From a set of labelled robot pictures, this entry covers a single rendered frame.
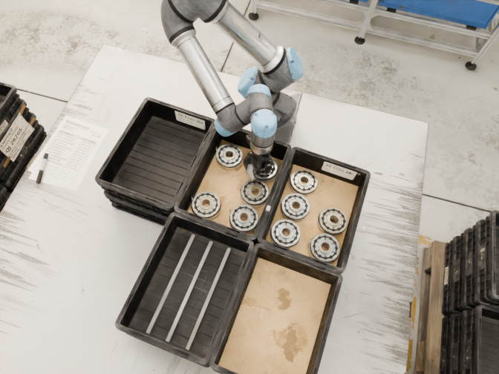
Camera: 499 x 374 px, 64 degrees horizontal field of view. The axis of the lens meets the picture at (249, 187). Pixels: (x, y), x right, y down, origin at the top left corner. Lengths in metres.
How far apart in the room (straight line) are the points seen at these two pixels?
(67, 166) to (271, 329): 1.05
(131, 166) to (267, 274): 0.66
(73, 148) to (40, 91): 1.28
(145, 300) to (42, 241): 0.51
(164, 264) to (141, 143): 0.50
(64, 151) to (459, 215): 2.18
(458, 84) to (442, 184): 0.86
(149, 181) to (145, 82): 0.61
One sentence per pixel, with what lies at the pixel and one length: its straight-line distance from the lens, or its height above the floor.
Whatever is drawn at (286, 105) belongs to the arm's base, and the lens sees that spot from 1.64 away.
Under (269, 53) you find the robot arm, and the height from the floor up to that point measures 1.14.
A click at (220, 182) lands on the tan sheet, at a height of 0.83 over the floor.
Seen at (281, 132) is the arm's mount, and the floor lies 0.80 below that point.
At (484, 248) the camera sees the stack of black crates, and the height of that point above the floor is 0.53.
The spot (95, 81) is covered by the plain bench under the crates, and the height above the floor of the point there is 0.70.
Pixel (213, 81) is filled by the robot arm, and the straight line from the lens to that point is 1.36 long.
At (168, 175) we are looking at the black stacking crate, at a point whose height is 0.83.
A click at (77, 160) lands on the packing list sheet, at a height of 0.70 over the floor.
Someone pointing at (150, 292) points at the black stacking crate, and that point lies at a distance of 1.41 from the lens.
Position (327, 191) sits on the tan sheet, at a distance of 1.55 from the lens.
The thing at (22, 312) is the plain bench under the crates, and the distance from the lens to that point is 1.67.
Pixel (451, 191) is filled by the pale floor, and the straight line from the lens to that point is 2.79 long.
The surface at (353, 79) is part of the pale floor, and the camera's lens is 3.05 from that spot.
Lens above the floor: 2.18
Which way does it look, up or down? 63 degrees down
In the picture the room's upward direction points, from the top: 6 degrees clockwise
